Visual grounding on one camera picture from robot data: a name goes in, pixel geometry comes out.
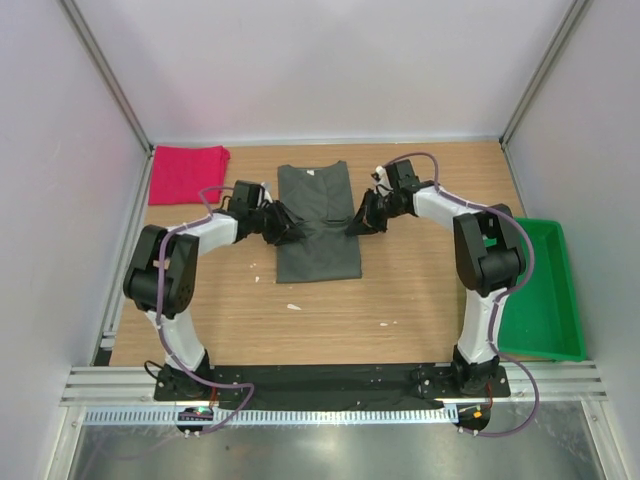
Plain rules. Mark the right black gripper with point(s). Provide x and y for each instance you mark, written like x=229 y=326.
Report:
x=364 y=217

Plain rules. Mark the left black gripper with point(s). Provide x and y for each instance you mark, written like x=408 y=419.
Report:
x=276 y=209

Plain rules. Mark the grey t shirt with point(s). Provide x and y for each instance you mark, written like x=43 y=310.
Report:
x=320 y=202

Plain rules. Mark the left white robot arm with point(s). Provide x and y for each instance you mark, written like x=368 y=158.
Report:
x=161 y=276

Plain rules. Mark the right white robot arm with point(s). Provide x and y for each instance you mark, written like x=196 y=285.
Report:
x=492 y=252

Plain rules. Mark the folded pink t shirt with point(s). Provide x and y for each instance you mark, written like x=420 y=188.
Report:
x=180 y=174

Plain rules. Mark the green plastic tray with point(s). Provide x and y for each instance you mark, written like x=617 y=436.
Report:
x=542 y=320

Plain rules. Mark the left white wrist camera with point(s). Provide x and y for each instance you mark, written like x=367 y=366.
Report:
x=266 y=197

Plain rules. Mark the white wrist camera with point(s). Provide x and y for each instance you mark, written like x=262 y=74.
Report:
x=381 y=181
x=266 y=197

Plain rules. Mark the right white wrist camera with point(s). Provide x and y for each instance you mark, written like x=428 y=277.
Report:
x=381 y=181

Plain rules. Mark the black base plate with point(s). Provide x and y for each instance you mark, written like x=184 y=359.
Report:
x=361 y=387

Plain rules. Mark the white slotted cable duct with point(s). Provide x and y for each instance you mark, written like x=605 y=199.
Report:
x=200 y=416

